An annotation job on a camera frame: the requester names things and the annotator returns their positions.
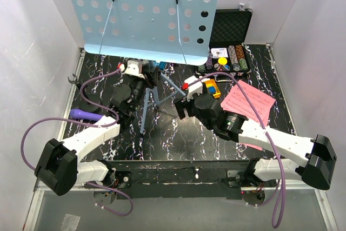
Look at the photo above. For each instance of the blue toy brick block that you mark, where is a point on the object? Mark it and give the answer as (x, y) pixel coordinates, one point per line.
(160, 64)

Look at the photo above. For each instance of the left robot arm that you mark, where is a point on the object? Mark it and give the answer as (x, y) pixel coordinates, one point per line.
(60, 165)

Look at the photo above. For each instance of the black poker chip case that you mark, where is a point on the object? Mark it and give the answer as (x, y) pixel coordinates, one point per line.
(229, 31)

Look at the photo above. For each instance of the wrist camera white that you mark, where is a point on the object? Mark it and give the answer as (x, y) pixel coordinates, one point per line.
(134, 68)
(192, 87)

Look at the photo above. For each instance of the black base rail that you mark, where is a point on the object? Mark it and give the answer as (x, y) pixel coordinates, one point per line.
(187, 179)

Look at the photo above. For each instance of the yellow toy bin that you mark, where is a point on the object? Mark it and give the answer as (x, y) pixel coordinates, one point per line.
(212, 88)

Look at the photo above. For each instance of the purple toy microphone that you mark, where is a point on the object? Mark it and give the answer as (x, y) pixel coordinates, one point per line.
(83, 115)

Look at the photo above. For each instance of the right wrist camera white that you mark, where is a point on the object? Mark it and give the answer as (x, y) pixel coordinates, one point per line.
(192, 87)

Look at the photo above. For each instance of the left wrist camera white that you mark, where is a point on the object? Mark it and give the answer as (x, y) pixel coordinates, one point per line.
(134, 68)

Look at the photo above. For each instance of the black microphone stand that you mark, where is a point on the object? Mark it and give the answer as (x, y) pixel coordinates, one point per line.
(83, 104)

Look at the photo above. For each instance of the yellow round chip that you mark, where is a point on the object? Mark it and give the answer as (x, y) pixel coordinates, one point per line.
(222, 61)

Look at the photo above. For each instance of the light blue music stand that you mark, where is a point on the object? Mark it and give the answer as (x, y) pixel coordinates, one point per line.
(173, 31)

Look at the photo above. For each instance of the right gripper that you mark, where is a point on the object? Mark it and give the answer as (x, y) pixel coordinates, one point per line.
(180, 105)

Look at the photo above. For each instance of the white card deck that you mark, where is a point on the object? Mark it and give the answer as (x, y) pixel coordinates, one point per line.
(219, 52)

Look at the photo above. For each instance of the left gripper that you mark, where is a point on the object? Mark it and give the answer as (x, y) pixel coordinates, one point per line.
(152, 78)

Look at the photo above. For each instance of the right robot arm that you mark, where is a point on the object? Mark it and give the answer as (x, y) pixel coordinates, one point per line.
(310, 160)

